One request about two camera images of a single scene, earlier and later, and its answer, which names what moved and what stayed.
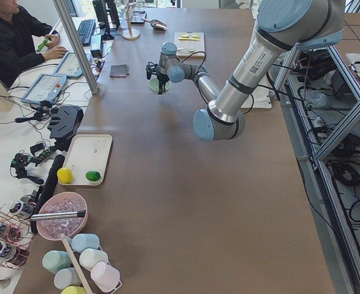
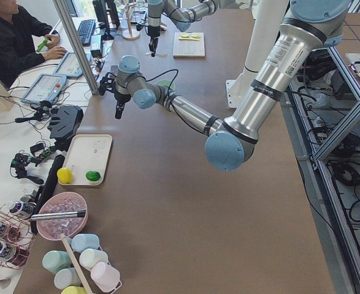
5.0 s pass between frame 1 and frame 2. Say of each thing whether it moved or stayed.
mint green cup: stayed
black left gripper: moved
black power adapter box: stayed
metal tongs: stayed
